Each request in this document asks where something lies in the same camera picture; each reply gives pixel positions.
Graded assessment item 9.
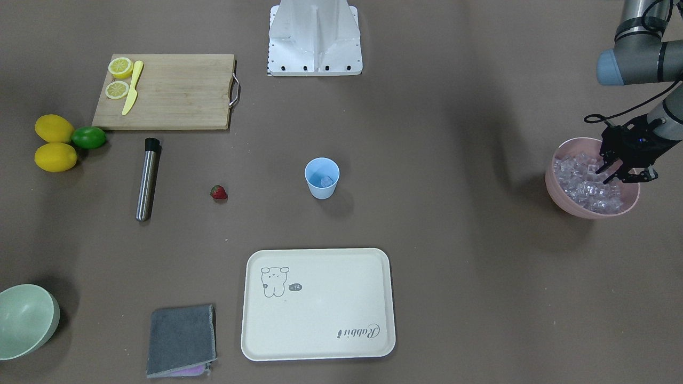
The yellow plastic knife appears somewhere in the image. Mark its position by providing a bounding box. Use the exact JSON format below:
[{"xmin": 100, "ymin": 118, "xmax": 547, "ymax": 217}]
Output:
[{"xmin": 121, "ymin": 60, "xmax": 144, "ymax": 116}]

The lemon half slice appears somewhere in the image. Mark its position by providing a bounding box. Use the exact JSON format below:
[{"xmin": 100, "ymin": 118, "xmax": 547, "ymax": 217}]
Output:
[
  {"xmin": 104, "ymin": 81, "xmax": 130, "ymax": 100},
  {"xmin": 108, "ymin": 57, "xmax": 134, "ymax": 79}
]

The red strawberry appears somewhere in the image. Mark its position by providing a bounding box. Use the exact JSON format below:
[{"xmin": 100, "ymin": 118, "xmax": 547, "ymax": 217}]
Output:
[{"xmin": 210, "ymin": 185, "xmax": 228, "ymax": 200}]

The green bowl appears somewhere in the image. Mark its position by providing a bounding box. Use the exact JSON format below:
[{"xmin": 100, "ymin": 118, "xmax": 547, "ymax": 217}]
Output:
[{"xmin": 1, "ymin": 284, "xmax": 61, "ymax": 361}]

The green lime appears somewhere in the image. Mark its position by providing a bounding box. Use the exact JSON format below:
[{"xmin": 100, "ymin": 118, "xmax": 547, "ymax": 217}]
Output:
[{"xmin": 71, "ymin": 126, "xmax": 107, "ymax": 150}]

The grey folded cloth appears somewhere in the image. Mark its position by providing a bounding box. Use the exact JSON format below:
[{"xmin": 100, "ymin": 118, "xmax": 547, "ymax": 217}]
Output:
[{"xmin": 146, "ymin": 304, "xmax": 217, "ymax": 379}]

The upper lemon half slice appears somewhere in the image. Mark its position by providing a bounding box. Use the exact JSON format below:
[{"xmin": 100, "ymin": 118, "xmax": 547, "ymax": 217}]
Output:
[{"xmin": 108, "ymin": 57, "xmax": 134, "ymax": 79}]

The whole yellow lemon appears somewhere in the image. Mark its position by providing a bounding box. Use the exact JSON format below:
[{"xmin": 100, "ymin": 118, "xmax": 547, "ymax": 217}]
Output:
[
  {"xmin": 34, "ymin": 142, "xmax": 78, "ymax": 172},
  {"xmin": 34, "ymin": 114, "xmax": 75, "ymax": 143}
]

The clear ice cube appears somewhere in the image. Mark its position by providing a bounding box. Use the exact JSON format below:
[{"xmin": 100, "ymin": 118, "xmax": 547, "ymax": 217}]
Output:
[{"xmin": 320, "ymin": 175, "xmax": 335, "ymax": 188}]

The upper whole yellow lemon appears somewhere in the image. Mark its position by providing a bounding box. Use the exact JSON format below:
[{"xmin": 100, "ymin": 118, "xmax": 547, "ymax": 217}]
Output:
[{"xmin": 34, "ymin": 114, "xmax": 75, "ymax": 143}]

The pink bowl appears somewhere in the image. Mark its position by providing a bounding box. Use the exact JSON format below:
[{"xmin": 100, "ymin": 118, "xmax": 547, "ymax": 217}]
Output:
[{"xmin": 545, "ymin": 138, "xmax": 641, "ymax": 220}]

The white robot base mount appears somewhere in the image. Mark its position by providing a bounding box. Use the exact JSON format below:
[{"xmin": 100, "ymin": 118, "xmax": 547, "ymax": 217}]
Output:
[{"xmin": 267, "ymin": 1, "xmax": 363, "ymax": 76}]

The lower whole yellow lemon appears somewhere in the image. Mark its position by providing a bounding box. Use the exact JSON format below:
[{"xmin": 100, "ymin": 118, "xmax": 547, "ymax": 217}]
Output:
[{"xmin": 34, "ymin": 142, "xmax": 78, "ymax": 172}]

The pile of clear ice cubes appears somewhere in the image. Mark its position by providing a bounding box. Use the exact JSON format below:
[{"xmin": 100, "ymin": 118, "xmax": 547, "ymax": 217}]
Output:
[{"xmin": 553, "ymin": 151, "xmax": 624, "ymax": 214}]

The wooden cutting board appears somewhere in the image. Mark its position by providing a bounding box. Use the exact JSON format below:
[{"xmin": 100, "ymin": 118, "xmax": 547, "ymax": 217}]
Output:
[{"xmin": 92, "ymin": 53, "xmax": 241, "ymax": 131}]

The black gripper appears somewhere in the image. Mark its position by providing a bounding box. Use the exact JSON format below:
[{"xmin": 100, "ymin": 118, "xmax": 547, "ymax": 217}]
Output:
[{"xmin": 595, "ymin": 116, "xmax": 681, "ymax": 185}]

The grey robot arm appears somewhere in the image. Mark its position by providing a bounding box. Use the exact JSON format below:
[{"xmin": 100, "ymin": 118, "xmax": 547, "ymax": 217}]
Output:
[{"xmin": 584, "ymin": 1, "xmax": 682, "ymax": 184}]

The steel muddler black tip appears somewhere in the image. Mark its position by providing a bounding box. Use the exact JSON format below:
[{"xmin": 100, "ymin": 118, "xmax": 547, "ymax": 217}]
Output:
[{"xmin": 135, "ymin": 138, "xmax": 162, "ymax": 222}]

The lower lemon half slice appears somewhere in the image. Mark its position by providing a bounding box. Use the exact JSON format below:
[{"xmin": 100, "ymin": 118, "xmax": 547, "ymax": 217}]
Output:
[{"xmin": 104, "ymin": 81, "xmax": 130, "ymax": 100}]

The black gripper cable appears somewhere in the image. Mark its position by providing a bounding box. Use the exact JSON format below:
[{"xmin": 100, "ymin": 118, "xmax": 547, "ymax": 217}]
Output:
[{"xmin": 584, "ymin": 80, "xmax": 683, "ymax": 126}]

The light blue cup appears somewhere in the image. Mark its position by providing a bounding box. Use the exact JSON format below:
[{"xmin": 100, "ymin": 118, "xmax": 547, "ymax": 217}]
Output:
[{"xmin": 304, "ymin": 157, "xmax": 340, "ymax": 199}]

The cream rabbit tray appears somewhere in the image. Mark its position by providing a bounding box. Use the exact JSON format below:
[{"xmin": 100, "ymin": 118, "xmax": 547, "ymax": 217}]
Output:
[{"xmin": 241, "ymin": 248, "xmax": 396, "ymax": 362}]

